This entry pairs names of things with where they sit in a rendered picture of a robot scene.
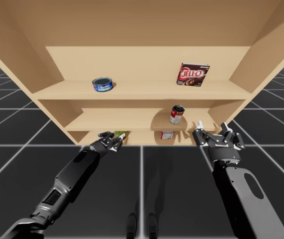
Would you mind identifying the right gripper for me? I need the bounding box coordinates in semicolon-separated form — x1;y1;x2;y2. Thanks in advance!
192;120;246;166

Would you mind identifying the red and white can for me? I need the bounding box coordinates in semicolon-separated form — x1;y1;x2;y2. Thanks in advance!
169;105;186;125

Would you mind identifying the brown carton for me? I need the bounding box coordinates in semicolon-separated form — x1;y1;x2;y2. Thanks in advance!
176;62;210;88

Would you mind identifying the red and white carton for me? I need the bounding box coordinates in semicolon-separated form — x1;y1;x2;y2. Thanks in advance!
160;130;175;140

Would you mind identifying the pale wooden shelf unit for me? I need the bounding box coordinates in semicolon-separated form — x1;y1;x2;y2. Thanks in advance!
0;0;284;146

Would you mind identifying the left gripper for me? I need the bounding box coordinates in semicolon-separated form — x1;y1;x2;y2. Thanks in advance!
89;131;124;158

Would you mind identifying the blue flat can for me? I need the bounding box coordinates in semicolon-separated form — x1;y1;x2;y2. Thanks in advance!
92;77;114;93

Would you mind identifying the green and blue rectangular can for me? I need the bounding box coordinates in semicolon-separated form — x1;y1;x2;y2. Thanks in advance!
113;130;130;144

